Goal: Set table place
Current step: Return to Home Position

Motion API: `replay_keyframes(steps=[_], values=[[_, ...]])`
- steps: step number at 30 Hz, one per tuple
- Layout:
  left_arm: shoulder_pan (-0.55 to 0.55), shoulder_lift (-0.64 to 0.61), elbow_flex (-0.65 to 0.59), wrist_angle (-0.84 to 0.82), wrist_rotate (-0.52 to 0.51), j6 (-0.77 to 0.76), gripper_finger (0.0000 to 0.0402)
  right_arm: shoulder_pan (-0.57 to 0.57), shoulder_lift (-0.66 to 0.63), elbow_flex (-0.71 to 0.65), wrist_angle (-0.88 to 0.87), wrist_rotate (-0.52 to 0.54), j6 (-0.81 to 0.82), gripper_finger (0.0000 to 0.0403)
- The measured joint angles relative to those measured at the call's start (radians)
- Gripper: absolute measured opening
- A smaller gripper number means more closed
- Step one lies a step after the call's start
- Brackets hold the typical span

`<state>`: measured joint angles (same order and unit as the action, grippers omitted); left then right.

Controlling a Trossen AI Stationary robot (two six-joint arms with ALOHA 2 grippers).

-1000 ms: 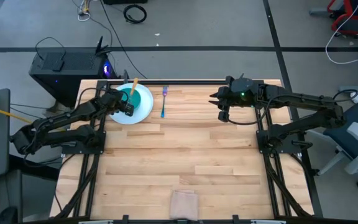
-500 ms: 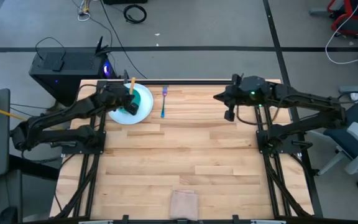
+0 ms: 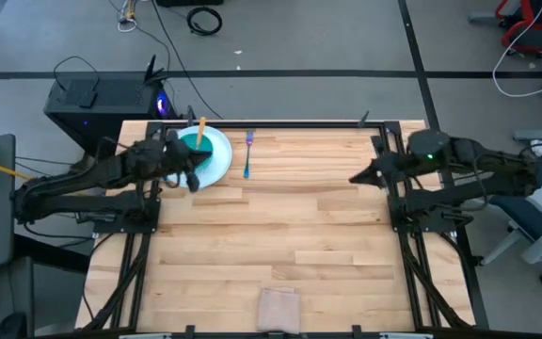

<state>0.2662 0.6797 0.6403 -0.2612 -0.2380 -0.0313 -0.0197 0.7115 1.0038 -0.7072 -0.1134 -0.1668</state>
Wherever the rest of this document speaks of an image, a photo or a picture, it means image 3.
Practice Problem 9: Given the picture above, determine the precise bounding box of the white floor cable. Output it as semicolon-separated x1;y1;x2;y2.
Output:
491;0;542;99

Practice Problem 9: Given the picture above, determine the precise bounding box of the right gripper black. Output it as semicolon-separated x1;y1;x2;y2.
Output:
348;151;416;189

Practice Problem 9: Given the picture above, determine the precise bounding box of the coiled black cable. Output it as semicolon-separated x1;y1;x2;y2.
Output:
186;6;224;37

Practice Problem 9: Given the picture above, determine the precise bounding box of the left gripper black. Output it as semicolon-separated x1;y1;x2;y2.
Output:
157;130;215;192

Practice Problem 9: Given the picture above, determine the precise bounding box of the black computer mouse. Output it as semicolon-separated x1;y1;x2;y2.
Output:
0;312;28;339

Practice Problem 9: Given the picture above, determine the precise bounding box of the white and yellow cable bundle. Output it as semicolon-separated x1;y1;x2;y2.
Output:
109;0;139;33

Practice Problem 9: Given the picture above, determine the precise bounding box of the white round plate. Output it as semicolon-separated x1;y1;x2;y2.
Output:
164;124;233;190

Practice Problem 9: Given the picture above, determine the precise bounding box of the beige folded cloth napkin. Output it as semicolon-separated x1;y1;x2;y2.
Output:
256;287;302;334

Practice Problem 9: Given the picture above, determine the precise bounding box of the red metal chair frame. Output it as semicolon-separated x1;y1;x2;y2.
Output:
468;0;542;58

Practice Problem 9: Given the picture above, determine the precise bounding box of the long black floor cable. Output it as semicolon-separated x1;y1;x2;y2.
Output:
150;0;224;121

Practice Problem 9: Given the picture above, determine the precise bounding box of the teal bowl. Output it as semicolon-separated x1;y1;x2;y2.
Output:
176;132;215;171

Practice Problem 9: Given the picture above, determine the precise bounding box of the black metal table frame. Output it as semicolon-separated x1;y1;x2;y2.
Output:
82;110;477;339

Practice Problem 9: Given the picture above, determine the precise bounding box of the black computer tower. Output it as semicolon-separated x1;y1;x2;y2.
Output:
43;54;179;156

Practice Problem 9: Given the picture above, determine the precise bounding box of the fork with blue handle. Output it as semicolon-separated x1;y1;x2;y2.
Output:
243;130;255;180

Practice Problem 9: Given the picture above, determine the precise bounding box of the spoon with orange handle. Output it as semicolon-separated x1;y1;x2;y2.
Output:
196;116;207;151

